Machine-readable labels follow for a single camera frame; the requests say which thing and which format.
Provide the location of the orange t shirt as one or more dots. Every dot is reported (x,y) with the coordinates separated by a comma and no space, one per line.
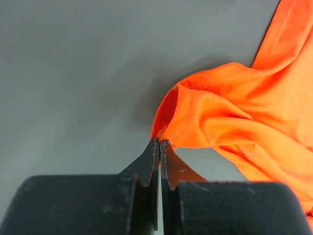
(259,117)

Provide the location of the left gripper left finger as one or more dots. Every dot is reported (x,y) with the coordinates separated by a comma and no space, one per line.
(105,204)

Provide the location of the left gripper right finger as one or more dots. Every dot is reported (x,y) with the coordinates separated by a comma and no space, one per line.
(193,205)

